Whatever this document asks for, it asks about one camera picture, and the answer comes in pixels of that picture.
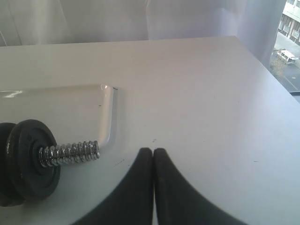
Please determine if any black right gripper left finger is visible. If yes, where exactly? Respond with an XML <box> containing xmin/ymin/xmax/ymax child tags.
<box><xmin>75</xmin><ymin>148</ymin><xmax>154</xmax><ymax>225</ymax></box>

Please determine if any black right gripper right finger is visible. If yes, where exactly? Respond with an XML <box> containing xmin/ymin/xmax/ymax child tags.
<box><xmin>153</xmin><ymin>148</ymin><xmax>245</xmax><ymax>225</ymax></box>

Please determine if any chrome threaded dumbbell bar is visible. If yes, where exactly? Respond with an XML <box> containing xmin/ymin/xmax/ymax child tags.
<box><xmin>38</xmin><ymin>141</ymin><xmax>100</xmax><ymax>168</ymax></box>

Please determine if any black weight plate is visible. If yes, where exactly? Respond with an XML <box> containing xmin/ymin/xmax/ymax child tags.
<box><xmin>5</xmin><ymin>119</ymin><xmax>60</xmax><ymax>201</ymax></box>
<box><xmin>0</xmin><ymin>122</ymin><xmax>24</xmax><ymax>207</ymax></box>

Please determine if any white plastic tray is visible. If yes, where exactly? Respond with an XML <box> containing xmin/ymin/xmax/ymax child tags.
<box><xmin>0</xmin><ymin>84</ymin><xmax>115</xmax><ymax>147</ymax></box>

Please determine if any white van outside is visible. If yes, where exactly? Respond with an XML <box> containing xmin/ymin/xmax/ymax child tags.
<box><xmin>277</xmin><ymin>50</ymin><xmax>297</xmax><ymax>65</ymax></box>

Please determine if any white backdrop curtain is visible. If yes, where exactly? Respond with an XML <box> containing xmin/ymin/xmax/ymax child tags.
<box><xmin>0</xmin><ymin>0</ymin><xmax>285</xmax><ymax>67</ymax></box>

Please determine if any grey building outside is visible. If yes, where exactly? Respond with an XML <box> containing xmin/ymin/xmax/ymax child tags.
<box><xmin>278</xmin><ymin>0</ymin><xmax>300</xmax><ymax>45</ymax></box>

